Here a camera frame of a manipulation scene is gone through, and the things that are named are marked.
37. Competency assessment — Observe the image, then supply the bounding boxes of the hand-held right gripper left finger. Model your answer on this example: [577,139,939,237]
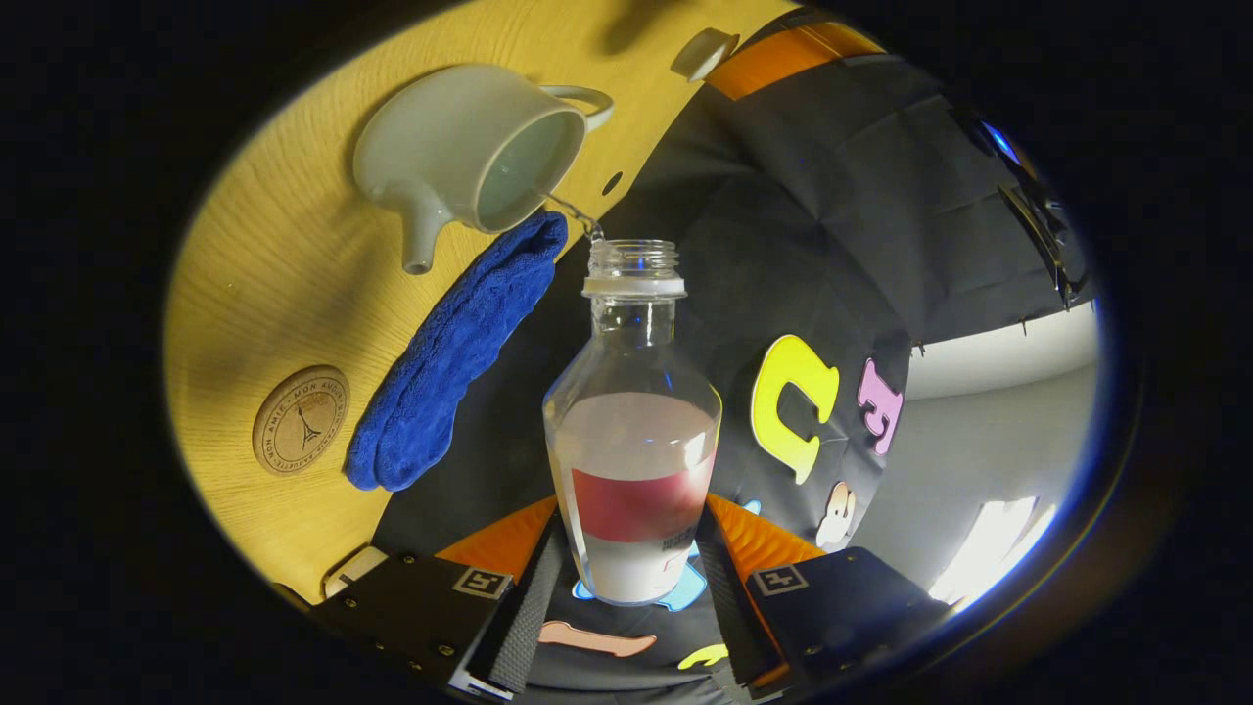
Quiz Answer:
[311,494,569,701]

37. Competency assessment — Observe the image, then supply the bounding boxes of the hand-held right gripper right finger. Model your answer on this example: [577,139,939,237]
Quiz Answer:
[697,493,951,698]

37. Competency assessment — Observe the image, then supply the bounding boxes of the white teacup lid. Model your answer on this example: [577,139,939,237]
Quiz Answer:
[671,27,742,83]

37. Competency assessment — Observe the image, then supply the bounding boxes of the clear water bottle red label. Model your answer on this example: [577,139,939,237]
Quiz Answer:
[542,239,723,606]

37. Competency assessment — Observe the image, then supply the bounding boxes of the round cork coaster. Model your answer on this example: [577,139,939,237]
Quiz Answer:
[252,365,350,477]

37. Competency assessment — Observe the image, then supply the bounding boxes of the white teacup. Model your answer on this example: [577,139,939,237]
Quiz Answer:
[352,64,616,275]

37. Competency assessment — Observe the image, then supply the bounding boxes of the black backdrop cloth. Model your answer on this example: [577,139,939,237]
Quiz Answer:
[372,10,1097,705]

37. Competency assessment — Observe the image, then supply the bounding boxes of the white toaster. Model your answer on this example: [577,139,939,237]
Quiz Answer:
[321,543,391,600]

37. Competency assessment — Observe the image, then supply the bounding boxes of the blue towel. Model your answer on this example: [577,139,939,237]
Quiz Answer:
[345,211,569,493]

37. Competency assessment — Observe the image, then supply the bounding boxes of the long ceiling light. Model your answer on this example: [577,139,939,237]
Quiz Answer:
[928,496,1060,605]

